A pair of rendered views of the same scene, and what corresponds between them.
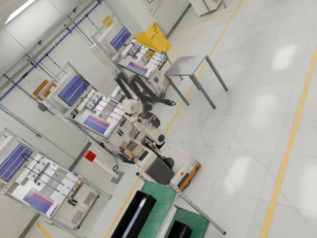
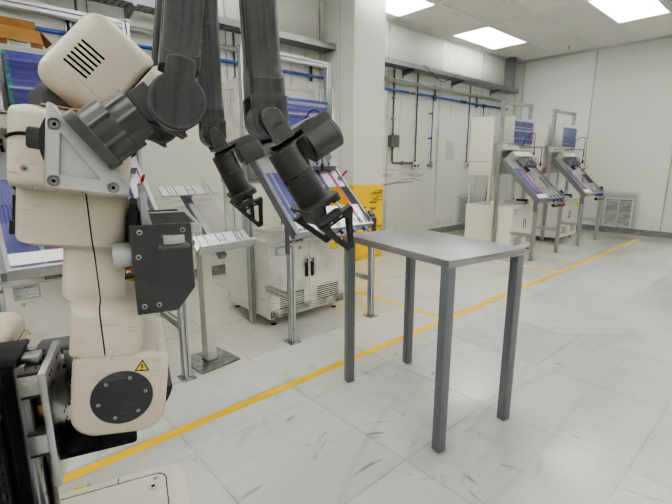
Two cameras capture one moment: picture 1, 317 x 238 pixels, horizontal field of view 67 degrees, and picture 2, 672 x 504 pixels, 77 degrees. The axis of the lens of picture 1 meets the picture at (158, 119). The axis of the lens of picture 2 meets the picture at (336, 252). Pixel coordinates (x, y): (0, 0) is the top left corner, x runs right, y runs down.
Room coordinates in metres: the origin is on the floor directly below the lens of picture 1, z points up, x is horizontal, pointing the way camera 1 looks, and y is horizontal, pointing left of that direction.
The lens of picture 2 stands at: (1.76, -0.10, 1.15)
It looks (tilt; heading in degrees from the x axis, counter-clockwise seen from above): 12 degrees down; 348
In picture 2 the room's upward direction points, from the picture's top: straight up
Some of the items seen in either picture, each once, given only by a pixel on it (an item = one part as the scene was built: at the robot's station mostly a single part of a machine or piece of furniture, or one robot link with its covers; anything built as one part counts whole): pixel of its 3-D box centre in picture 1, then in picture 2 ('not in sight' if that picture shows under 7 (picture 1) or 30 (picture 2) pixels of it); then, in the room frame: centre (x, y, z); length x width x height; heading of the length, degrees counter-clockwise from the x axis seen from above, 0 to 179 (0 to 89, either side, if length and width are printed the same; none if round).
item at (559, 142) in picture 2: not in sight; (551, 176); (7.56, -4.71, 0.95); 1.36 x 0.82 x 1.90; 30
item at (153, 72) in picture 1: (145, 71); (298, 230); (4.92, -0.48, 0.65); 1.01 x 0.73 x 1.29; 30
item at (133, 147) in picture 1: (134, 148); not in sight; (2.57, 0.48, 0.87); 0.23 x 0.15 x 0.11; 13
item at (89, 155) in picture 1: (102, 165); not in sight; (3.59, 1.27, 0.39); 0.24 x 0.24 x 0.78; 30
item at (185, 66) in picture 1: (196, 82); (423, 322); (3.55, -0.91, 0.40); 0.70 x 0.45 x 0.80; 20
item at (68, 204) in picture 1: (58, 191); not in sight; (3.48, 2.04, 0.66); 1.01 x 0.73 x 1.31; 30
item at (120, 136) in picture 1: (114, 134); (78, 310); (4.35, 0.88, 0.31); 0.70 x 0.65 x 0.62; 120
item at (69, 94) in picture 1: (73, 90); (67, 87); (4.27, 0.77, 1.52); 0.51 x 0.13 x 0.27; 120
